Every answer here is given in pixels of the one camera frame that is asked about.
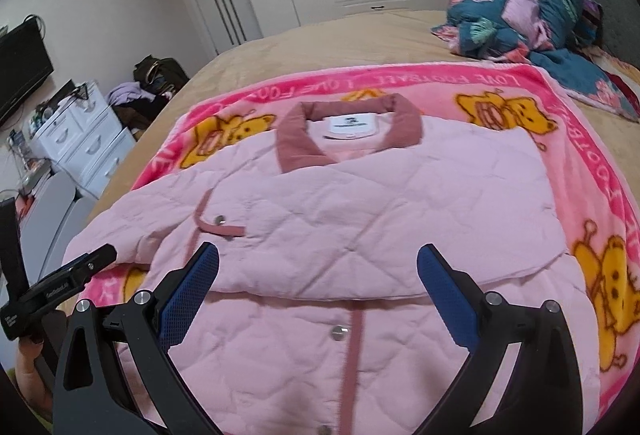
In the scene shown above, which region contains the pink bear fleece blanket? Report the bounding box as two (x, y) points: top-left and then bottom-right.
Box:
(66, 62), (639, 434)

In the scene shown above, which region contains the grey headboard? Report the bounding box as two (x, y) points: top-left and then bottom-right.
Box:
(594, 0), (640, 68)

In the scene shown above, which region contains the pink quilted jacket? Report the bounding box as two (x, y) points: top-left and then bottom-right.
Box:
(65, 95), (600, 434)

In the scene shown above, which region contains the grey scalloped desk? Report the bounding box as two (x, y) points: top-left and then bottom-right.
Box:
(21, 172), (96, 285)

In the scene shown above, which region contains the beige bed cover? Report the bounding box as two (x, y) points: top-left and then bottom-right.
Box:
(86, 9), (640, 226)

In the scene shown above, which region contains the blue flamingo duvet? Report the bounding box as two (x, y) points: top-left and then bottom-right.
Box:
(432, 0), (639, 121)

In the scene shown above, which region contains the white drawer cabinet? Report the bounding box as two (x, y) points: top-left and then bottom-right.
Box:
(29, 80), (136, 199)

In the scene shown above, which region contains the purple clothes pile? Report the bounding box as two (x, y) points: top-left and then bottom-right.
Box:
(107, 82), (155, 106)

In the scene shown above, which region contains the left hand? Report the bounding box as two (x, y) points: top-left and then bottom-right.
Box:
(15, 337), (52, 420)

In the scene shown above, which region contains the black wall television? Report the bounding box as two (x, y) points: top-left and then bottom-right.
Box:
(0, 14), (54, 125)

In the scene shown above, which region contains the black bag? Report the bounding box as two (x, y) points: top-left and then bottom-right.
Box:
(132, 56), (190, 96)

